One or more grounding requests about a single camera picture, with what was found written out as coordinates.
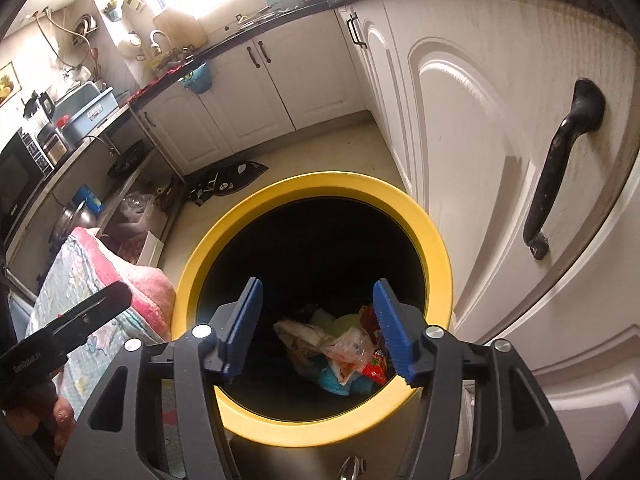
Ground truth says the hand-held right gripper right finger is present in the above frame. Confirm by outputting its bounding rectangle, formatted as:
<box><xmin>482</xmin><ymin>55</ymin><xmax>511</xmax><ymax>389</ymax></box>
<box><xmin>372</xmin><ymin>278</ymin><xmax>583</xmax><ymax>480</ymax></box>

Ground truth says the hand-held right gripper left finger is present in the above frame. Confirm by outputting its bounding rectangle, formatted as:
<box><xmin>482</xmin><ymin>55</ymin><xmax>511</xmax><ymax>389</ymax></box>
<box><xmin>55</xmin><ymin>276</ymin><xmax>264</xmax><ymax>480</ymax></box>

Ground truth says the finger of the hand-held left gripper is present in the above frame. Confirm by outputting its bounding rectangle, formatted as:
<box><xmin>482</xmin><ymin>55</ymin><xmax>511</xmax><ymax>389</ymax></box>
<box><xmin>56</xmin><ymin>281</ymin><xmax>132</xmax><ymax>337</ymax></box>

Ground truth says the yellow-rimmed trash bin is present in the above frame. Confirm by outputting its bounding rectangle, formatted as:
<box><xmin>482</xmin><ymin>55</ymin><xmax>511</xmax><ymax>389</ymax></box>
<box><xmin>170</xmin><ymin>172</ymin><xmax>454</xmax><ymax>480</ymax></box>

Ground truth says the person's left hand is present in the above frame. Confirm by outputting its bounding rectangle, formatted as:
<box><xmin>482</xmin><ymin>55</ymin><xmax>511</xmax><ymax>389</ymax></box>
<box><xmin>0</xmin><ymin>377</ymin><xmax>78</xmax><ymax>458</ymax></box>

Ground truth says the pink floral blanket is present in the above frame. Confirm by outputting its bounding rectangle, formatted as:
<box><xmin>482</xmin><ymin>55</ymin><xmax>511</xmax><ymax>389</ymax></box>
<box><xmin>27</xmin><ymin>226</ymin><xmax>177</xmax><ymax>411</ymax></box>

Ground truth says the red snack packet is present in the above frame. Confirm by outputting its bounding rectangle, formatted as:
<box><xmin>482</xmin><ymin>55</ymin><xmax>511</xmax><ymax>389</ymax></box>
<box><xmin>360</xmin><ymin>350</ymin><xmax>391</xmax><ymax>386</ymax></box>

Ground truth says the clear crumpled plastic bag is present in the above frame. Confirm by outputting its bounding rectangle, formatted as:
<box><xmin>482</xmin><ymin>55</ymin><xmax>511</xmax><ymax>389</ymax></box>
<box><xmin>320</xmin><ymin>327</ymin><xmax>376</xmax><ymax>386</ymax></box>

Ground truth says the white printed plastic bag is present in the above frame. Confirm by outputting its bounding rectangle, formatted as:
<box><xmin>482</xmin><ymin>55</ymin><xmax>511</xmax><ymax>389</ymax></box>
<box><xmin>272</xmin><ymin>317</ymin><xmax>331</xmax><ymax>361</ymax></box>

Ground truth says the white box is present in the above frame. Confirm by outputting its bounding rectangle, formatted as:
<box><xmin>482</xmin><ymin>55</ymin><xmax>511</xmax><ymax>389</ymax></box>
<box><xmin>135</xmin><ymin>232</ymin><xmax>165</xmax><ymax>267</ymax></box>

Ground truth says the blue crumpled wrapper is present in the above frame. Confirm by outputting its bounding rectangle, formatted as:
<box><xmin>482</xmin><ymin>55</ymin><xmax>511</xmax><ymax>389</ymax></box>
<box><xmin>317</xmin><ymin>365</ymin><xmax>373</xmax><ymax>396</ymax></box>

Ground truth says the steel cooking pot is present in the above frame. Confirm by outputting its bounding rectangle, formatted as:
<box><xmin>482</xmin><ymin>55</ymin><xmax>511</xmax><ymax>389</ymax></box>
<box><xmin>50</xmin><ymin>199</ymin><xmax>98</xmax><ymax>243</ymax></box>

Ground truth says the clear plastic container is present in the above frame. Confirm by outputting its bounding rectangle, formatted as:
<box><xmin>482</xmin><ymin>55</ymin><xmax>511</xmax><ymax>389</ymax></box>
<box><xmin>107</xmin><ymin>192</ymin><xmax>168</xmax><ymax>241</ymax></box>

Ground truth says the blue packet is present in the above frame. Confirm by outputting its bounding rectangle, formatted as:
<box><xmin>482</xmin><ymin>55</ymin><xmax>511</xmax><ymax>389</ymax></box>
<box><xmin>72</xmin><ymin>185</ymin><xmax>103</xmax><ymax>213</ymax></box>

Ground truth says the dark floor mat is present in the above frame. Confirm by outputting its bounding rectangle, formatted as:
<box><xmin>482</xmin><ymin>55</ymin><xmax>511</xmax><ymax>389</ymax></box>
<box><xmin>189</xmin><ymin>160</ymin><xmax>270</xmax><ymax>206</ymax></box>

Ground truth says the black microwave oven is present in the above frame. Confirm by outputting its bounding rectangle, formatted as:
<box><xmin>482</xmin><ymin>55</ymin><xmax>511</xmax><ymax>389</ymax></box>
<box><xmin>0</xmin><ymin>127</ymin><xmax>53</xmax><ymax>241</ymax></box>

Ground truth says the black wok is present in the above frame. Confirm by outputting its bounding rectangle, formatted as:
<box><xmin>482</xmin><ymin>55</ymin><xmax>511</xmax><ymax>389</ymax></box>
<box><xmin>107</xmin><ymin>140</ymin><xmax>151</xmax><ymax>178</ymax></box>

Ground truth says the metal canister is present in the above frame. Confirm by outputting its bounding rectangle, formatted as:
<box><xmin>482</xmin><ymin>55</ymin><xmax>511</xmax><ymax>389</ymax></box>
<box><xmin>40</xmin><ymin>127</ymin><xmax>68</xmax><ymax>166</ymax></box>

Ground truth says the grey-blue plastic dish box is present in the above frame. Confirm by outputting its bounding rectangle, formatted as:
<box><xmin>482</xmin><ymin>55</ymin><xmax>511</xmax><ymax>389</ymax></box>
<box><xmin>52</xmin><ymin>81</ymin><xmax>120</xmax><ymax>143</ymax></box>

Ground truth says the white arched-door cabinet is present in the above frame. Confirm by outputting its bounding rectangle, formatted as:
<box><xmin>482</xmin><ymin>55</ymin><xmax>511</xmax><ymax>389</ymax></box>
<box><xmin>335</xmin><ymin>0</ymin><xmax>640</xmax><ymax>480</ymax></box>

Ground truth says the red patterned cloth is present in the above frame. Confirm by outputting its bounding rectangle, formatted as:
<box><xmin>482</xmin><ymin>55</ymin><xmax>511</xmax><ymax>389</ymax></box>
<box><xmin>127</xmin><ymin>72</ymin><xmax>181</xmax><ymax>103</ymax></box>

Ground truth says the blue hanging basket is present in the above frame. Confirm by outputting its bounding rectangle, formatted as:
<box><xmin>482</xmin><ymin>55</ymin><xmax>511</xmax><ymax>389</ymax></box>
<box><xmin>179</xmin><ymin>62</ymin><xmax>215</xmax><ymax>96</ymax></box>

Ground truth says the white sink cabinet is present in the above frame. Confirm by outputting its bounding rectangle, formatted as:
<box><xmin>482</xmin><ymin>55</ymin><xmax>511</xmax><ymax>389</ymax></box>
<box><xmin>132</xmin><ymin>7</ymin><xmax>371</xmax><ymax>176</ymax></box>

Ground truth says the white teapot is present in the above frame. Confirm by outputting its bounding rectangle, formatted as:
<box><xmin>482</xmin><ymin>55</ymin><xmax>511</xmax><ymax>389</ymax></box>
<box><xmin>117</xmin><ymin>32</ymin><xmax>142</xmax><ymax>58</ymax></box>

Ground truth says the hanging metal strainer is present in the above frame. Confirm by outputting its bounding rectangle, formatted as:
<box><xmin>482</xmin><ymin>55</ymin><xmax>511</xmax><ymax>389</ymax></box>
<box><xmin>72</xmin><ymin>17</ymin><xmax>98</xmax><ymax>43</ymax></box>

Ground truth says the wooden cutting board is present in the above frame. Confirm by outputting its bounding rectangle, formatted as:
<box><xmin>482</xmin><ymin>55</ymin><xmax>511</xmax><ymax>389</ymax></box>
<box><xmin>152</xmin><ymin>8</ymin><xmax>208</xmax><ymax>51</ymax></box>

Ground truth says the framed fruit wall picture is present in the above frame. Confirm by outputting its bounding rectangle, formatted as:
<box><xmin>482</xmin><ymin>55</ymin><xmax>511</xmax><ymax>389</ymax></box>
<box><xmin>0</xmin><ymin>61</ymin><xmax>21</xmax><ymax>106</ymax></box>

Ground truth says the white water hose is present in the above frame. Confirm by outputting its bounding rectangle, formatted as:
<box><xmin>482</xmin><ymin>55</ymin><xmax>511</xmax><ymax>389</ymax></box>
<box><xmin>35</xmin><ymin>7</ymin><xmax>76</xmax><ymax>68</ymax></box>

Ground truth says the green wall-mounted holder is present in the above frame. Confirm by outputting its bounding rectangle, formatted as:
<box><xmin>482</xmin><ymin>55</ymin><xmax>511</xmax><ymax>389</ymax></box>
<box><xmin>102</xmin><ymin>0</ymin><xmax>143</xmax><ymax>23</ymax></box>

